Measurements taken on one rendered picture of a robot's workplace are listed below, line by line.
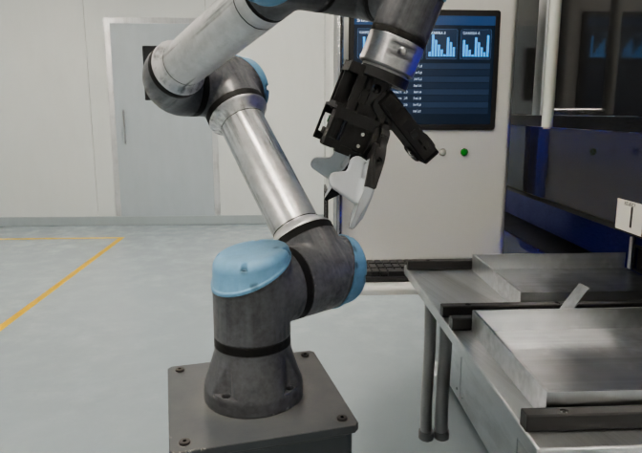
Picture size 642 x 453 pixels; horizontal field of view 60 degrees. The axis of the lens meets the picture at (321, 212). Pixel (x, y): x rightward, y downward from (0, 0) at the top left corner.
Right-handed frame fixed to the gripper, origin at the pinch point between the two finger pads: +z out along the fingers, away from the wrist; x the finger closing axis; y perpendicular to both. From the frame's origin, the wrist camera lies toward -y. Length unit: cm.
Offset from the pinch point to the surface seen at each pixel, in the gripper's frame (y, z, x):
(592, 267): -68, -2, -28
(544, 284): -51, 3, -20
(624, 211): -60, -16, -19
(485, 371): -22.9, 11.2, 12.2
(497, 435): -100, 63, -67
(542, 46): -55, -48, -64
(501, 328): -31.4, 8.5, 0.3
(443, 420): -81, 64, -69
